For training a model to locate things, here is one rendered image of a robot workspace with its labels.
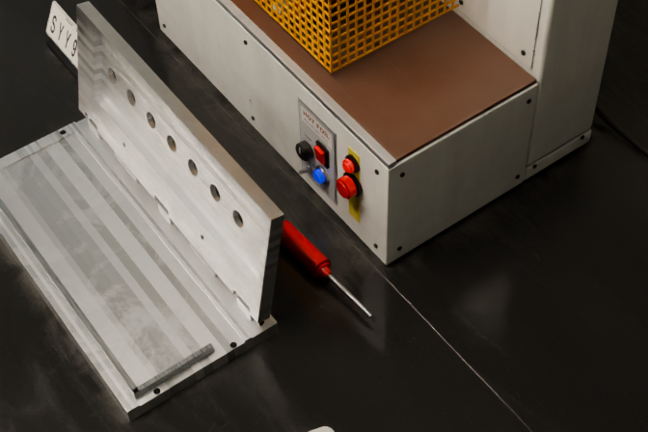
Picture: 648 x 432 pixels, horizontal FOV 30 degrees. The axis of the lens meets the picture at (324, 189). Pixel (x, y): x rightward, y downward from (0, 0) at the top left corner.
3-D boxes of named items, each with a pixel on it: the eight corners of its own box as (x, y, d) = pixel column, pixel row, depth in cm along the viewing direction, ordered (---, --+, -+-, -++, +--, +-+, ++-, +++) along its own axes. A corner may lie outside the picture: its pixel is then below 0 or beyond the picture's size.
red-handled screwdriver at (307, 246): (271, 239, 155) (270, 226, 153) (288, 229, 156) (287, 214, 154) (363, 329, 146) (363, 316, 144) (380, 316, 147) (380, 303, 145)
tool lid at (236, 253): (75, 4, 154) (89, 0, 154) (78, 117, 167) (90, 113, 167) (271, 220, 130) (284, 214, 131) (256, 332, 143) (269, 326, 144)
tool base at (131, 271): (-35, 188, 162) (-41, 171, 159) (100, 121, 170) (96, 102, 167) (129, 422, 139) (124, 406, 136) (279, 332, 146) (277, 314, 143)
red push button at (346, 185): (333, 190, 148) (333, 172, 146) (345, 183, 149) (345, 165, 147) (350, 207, 147) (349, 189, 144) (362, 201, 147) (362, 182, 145)
